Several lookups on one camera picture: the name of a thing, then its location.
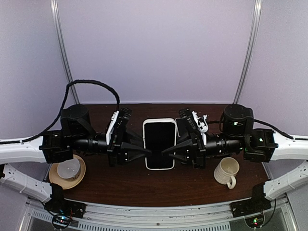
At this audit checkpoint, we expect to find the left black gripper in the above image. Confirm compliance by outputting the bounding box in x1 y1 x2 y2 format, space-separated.
70 127 153 168

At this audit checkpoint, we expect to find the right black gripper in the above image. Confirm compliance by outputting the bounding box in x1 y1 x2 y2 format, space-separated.
161 131 245 171

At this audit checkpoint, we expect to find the pinkish beige phone case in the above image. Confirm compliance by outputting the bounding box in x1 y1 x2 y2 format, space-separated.
175 117 180 137

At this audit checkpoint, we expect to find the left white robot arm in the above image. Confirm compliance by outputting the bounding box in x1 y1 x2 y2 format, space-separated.
0 104 152 214

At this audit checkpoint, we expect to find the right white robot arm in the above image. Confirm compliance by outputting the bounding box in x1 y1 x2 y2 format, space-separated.
161 104 308 217

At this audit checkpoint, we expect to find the cream ribbed mug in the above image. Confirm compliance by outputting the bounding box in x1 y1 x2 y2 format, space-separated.
214 157 240 189

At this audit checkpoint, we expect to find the white bowl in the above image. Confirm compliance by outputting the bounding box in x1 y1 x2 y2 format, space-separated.
57 159 80 180

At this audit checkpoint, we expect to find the tan saucer plate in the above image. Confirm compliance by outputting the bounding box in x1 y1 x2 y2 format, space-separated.
49 154 86 190

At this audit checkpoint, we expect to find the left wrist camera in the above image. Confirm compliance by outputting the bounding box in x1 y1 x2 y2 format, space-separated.
106 107 132 145

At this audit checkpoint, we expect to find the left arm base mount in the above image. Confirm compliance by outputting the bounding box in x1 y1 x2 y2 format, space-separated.
41 200 86 230

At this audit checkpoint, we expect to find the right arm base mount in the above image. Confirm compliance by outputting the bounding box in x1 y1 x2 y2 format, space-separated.
230 199 271 229

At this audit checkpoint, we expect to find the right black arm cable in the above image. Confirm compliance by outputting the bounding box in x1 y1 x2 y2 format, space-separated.
206 119 308 141

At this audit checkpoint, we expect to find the right aluminium corner post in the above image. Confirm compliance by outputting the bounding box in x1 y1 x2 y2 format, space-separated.
233 0 263 104

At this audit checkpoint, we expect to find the aluminium corner post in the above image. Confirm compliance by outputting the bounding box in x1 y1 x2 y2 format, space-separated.
50 0 80 108
233 0 263 104

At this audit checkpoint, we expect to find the left aluminium corner post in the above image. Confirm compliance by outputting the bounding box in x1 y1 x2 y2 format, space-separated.
50 0 80 108

